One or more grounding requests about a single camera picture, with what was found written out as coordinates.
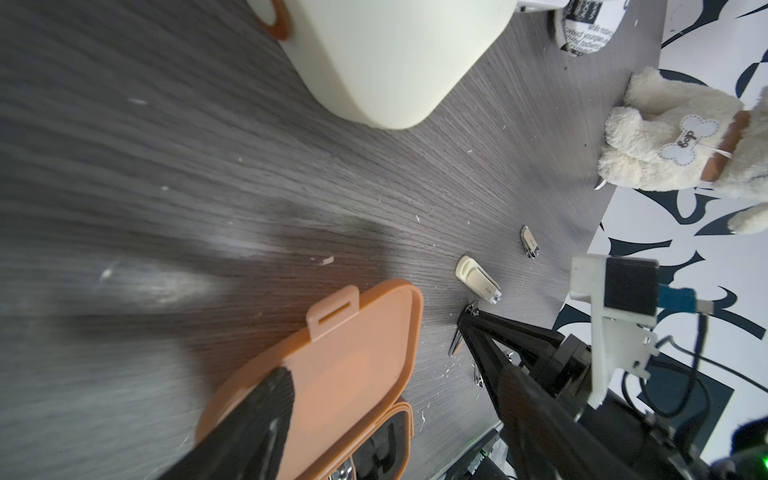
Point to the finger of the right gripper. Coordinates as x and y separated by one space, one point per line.
481 331

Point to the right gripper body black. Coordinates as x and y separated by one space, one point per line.
552 433

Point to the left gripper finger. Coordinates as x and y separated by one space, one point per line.
249 442

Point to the brown nail clipper case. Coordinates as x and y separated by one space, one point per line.
349 365

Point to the small silver clipper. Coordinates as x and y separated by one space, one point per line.
530 245

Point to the cream nail clipper case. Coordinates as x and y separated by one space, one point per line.
385 64

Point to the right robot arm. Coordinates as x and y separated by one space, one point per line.
748 458

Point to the white plush dog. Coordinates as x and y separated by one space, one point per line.
671 135

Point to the flag pattern can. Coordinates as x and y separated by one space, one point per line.
585 27

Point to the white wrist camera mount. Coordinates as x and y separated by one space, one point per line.
625 294

